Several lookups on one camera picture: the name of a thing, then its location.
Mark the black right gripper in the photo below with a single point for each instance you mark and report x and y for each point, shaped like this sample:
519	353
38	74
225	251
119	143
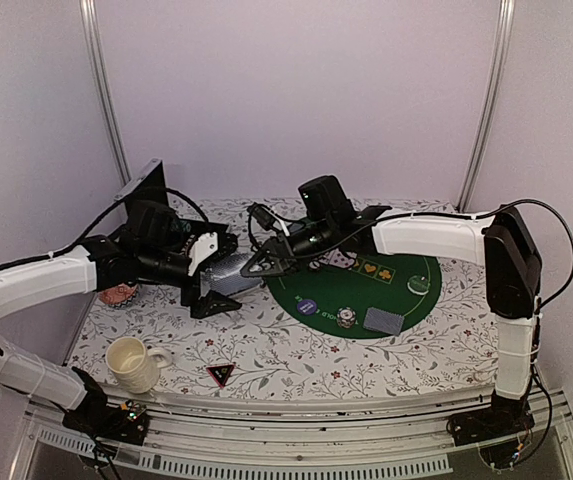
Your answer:
280	255

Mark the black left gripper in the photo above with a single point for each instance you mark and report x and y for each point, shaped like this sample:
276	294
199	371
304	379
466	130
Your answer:
201	306

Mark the blue playing card deck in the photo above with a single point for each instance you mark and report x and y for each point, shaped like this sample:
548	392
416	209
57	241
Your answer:
225	277

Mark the blue small blind button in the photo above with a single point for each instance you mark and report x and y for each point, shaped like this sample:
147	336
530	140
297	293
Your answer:
307	307

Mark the eight of diamonds card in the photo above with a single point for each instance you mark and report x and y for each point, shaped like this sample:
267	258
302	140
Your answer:
337	258

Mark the black triangular marker tag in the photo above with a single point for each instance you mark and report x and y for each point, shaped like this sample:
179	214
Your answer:
221	374

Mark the poker chip stack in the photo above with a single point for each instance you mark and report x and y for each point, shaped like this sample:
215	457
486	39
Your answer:
346	317

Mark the dealt blue card pile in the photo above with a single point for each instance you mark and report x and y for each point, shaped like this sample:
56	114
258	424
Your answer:
381	321

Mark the white dealer button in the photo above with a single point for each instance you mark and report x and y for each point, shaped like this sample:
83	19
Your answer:
419	285

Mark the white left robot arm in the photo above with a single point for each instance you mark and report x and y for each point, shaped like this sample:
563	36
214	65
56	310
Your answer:
154	246

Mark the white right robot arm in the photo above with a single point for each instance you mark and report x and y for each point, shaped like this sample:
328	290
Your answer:
499	241

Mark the round green poker mat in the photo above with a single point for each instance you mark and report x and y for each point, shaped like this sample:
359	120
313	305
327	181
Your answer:
378	281

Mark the cream ceramic mug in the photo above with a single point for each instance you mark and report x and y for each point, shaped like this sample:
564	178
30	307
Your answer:
136	368

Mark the aluminium poker chip case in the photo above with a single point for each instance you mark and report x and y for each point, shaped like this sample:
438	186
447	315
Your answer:
148	185

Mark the floral white table mat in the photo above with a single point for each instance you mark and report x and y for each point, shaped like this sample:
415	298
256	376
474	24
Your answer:
277	358

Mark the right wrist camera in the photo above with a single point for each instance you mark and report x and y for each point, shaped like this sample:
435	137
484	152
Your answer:
267	219

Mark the aluminium front rail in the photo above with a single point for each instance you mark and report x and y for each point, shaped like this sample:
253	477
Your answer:
377	438

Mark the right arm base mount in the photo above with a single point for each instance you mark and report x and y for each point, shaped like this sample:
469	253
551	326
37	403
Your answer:
502	418

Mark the left aluminium frame post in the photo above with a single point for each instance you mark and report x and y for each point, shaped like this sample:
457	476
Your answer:
92	36

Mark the aluminium frame post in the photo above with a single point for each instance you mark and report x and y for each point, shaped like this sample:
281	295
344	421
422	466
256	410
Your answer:
499	57
92	36

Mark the right aluminium frame post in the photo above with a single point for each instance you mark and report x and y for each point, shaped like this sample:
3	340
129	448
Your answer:
499	57

